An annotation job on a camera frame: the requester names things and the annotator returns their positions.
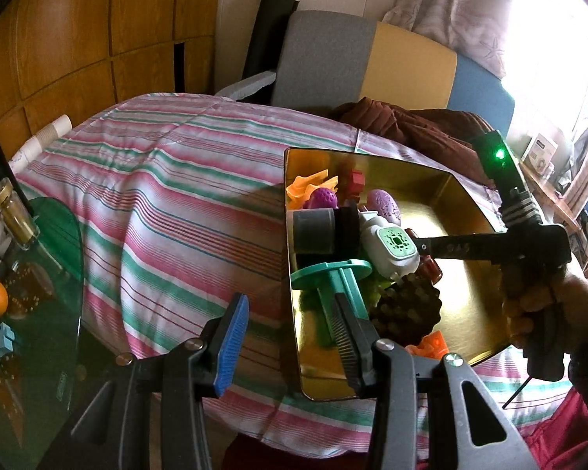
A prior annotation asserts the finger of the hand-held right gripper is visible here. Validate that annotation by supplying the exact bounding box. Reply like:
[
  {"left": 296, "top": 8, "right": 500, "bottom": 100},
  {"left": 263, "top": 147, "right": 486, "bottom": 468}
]
[{"left": 404, "top": 228, "right": 444, "bottom": 259}]

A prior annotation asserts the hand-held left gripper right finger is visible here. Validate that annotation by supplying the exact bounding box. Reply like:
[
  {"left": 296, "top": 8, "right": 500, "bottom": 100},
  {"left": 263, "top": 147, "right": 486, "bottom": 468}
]
[{"left": 326, "top": 293, "right": 535, "bottom": 470}]

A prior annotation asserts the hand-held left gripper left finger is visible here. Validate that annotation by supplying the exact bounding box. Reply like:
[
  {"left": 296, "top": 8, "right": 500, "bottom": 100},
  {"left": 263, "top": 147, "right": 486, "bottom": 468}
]
[{"left": 71, "top": 293, "right": 250, "bottom": 470}]

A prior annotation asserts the dark red toy piece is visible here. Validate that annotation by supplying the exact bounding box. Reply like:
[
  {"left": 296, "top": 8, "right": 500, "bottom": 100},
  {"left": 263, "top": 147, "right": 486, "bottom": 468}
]
[{"left": 419, "top": 257, "right": 442, "bottom": 282}]

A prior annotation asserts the white green plastic device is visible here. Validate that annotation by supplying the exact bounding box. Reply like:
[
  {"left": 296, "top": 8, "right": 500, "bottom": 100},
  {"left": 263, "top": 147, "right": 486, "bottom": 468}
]
[{"left": 358, "top": 210, "right": 422, "bottom": 280}]

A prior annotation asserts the green toy piece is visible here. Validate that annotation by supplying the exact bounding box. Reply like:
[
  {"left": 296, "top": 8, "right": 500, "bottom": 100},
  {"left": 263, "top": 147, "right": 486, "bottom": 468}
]
[{"left": 367, "top": 277, "right": 397, "bottom": 304}]

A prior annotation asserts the purple toy egg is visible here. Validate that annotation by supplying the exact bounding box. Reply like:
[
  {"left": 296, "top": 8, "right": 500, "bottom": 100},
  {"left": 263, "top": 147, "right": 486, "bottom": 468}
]
[{"left": 367, "top": 188, "right": 403, "bottom": 226}]

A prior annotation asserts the brown spiky brush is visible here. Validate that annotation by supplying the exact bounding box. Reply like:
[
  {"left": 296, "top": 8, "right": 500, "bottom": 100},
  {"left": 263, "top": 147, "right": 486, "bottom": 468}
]
[{"left": 370, "top": 274, "right": 444, "bottom": 346}]

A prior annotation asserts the gold metal tin tray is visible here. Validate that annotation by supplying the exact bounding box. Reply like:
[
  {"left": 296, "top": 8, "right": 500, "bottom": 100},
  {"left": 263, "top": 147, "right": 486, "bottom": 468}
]
[{"left": 283, "top": 147, "right": 513, "bottom": 402}]

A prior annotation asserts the teal plastic spool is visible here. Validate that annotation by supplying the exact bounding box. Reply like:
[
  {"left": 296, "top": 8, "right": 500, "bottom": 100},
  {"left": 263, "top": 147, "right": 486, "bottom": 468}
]
[{"left": 290, "top": 259, "right": 373, "bottom": 348}]

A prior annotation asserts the orange toy block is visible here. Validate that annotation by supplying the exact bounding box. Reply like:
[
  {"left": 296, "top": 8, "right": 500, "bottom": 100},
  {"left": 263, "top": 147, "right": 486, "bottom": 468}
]
[{"left": 404, "top": 330, "right": 449, "bottom": 360}]

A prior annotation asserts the grey black cylinder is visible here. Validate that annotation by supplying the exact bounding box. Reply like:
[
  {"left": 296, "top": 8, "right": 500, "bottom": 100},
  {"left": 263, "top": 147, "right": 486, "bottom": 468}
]
[{"left": 291, "top": 203, "right": 361, "bottom": 255}]

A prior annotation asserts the magenta dimpled ball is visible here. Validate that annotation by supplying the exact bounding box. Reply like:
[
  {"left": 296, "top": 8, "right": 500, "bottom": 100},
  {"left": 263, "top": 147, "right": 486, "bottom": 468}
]
[{"left": 308, "top": 187, "right": 339, "bottom": 210}]

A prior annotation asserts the orange wavy toy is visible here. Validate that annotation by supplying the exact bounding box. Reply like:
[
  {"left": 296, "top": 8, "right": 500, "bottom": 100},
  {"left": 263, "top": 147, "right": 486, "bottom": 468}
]
[{"left": 285, "top": 169, "right": 341, "bottom": 206}]

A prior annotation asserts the person's right hand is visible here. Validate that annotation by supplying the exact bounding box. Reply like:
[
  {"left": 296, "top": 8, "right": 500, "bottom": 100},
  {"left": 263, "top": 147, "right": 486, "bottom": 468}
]
[{"left": 501, "top": 262, "right": 588, "bottom": 368}]

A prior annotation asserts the wooden side shelf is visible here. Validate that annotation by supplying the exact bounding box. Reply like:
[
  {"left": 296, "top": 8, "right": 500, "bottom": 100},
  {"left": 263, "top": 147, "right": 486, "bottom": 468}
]
[{"left": 517, "top": 157, "right": 588, "bottom": 275}]

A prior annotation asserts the white box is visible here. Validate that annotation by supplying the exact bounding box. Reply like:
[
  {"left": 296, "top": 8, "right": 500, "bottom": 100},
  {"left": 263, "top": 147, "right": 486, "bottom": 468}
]
[{"left": 522, "top": 132, "right": 559, "bottom": 172}]

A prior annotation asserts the brown pillow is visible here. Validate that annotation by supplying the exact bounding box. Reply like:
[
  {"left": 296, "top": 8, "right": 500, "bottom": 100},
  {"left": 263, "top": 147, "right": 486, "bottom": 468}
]
[{"left": 330, "top": 98, "right": 501, "bottom": 187}]

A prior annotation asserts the striped bed blanket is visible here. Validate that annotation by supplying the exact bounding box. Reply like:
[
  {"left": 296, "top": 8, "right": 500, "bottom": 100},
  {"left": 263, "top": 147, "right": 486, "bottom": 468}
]
[{"left": 12, "top": 92, "right": 576, "bottom": 461}]

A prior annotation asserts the green glass table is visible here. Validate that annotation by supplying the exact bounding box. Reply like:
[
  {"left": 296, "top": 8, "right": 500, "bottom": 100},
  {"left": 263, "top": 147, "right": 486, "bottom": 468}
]
[{"left": 0, "top": 197, "right": 84, "bottom": 470}]

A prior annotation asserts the grey yellow blue headboard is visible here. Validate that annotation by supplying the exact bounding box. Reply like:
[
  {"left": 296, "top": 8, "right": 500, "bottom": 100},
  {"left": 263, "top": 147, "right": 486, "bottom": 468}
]
[{"left": 272, "top": 10, "right": 515, "bottom": 138}]

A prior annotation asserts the light blue toy block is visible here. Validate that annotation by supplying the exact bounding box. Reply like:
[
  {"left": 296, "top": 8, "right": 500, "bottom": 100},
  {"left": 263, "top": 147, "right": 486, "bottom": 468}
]
[{"left": 0, "top": 324, "right": 18, "bottom": 358}]

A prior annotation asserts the bright window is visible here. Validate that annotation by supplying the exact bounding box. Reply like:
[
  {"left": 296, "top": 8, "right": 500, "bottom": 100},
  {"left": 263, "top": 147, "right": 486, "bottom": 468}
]
[{"left": 500, "top": 0, "right": 588, "bottom": 133}]

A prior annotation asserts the patterned curtain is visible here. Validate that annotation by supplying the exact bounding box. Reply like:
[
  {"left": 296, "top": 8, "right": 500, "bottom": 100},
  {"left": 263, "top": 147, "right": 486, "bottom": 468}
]
[{"left": 397, "top": 0, "right": 520, "bottom": 79}]

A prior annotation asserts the glass jar gold lid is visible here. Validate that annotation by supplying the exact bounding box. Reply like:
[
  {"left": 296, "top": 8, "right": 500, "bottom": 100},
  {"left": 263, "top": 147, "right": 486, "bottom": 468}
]
[{"left": 0, "top": 179, "right": 39, "bottom": 250}]

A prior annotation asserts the black rolled mat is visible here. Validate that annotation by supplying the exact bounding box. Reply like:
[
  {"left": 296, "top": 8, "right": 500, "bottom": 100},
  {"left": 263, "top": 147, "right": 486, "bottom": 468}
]
[{"left": 242, "top": 0, "right": 299, "bottom": 81}]

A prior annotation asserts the stack of paper cups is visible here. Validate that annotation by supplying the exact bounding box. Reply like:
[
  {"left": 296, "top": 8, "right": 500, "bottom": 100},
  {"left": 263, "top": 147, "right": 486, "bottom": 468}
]
[{"left": 10, "top": 114, "right": 74, "bottom": 167}]

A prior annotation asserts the wooden wardrobe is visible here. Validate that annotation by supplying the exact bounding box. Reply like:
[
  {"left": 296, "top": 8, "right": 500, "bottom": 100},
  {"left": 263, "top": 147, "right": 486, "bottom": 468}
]
[{"left": 0, "top": 0, "right": 223, "bottom": 157}]

